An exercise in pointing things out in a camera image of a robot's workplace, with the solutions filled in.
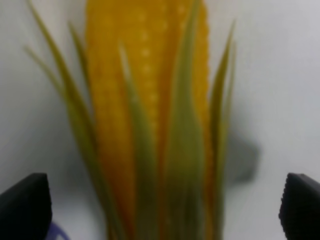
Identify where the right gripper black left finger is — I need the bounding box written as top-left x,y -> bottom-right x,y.
0,173 -> 53,240

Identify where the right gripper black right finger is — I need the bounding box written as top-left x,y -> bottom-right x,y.
278,172 -> 320,240

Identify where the yellow corn with green husk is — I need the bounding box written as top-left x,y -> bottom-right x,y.
26,0 -> 236,240

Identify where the purple round object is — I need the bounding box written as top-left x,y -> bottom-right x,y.
45,222 -> 70,240

